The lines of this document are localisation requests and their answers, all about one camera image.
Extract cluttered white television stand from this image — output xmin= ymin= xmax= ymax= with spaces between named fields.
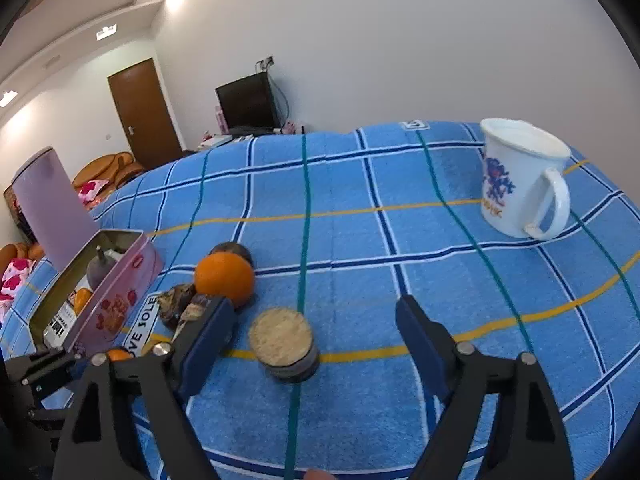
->
xmin=197 ymin=127 xmax=306 ymax=151

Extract dark brown round fruit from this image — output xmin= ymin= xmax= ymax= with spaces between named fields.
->
xmin=209 ymin=241 xmax=253 ymax=266

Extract large orange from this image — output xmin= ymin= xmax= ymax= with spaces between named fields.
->
xmin=194 ymin=252 xmax=256 ymax=311

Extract pink electric kettle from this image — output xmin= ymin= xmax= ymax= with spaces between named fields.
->
xmin=11 ymin=146 xmax=101 ymax=273

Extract black television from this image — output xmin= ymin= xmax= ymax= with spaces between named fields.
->
xmin=215 ymin=73 xmax=281 ymax=133

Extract brown wooden door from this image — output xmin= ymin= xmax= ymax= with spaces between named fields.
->
xmin=107 ymin=58 xmax=183 ymax=171

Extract white printed mug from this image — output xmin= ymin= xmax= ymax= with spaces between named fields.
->
xmin=479 ymin=117 xmax=572 ymax=241

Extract green power cable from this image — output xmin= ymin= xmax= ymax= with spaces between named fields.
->
xmin=270 ymin=72 xmax=291 ymax=121

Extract brown leather sofa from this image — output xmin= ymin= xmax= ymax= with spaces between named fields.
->
xmin=72 ymin=152 xmax=146 ymax=196
xmin=0 ymin=242 xmax=46 ymax=281

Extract pink floral cushion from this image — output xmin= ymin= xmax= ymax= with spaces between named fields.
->
xmin=77 ymin=179 xmax=118 ymax=211
xmin=0 ymin=257 xmax=38 ymax=311

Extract cluttered dark rack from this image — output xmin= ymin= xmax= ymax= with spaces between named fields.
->
xmin=4 ymin=185 xmax=36 ymax=246

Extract blue plaid blanket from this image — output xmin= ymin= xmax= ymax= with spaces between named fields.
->
xmin=0 ymin=120 xmax=640 ymax=480

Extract dark purple stemmed fruit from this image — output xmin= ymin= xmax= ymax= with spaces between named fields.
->
xmin=86 ymin=245 xmax=121 ymax=291

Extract white printed card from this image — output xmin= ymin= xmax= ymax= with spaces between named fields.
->
xmin=42 ymin=305 xmax=78 ymax=348

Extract brown wrinkled dried fruit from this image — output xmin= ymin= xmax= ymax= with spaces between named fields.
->
xmin=159 ymin=284 xmax=213 ymax=331

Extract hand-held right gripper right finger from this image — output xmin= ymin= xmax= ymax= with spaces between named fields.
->
xmin=395 ymin=295 xmax=576 ymax=480

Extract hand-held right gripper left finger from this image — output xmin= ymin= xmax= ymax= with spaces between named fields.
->
xmin=52 ymin=295 xmax=237 ymax=480

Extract pink tin box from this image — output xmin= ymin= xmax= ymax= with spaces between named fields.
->
xmin=27 ymin=228 xmax=166 ymax=356

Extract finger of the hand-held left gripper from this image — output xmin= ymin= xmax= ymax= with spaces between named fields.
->
xmin=27 ymin=400 xmax=76 ymax=427
xmin=7 ymin=351 xmax=87 ymax=397

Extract tan brown round fruit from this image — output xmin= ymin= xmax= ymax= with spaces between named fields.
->
xmin=248 ymin=308 xmax=321 ymax=385

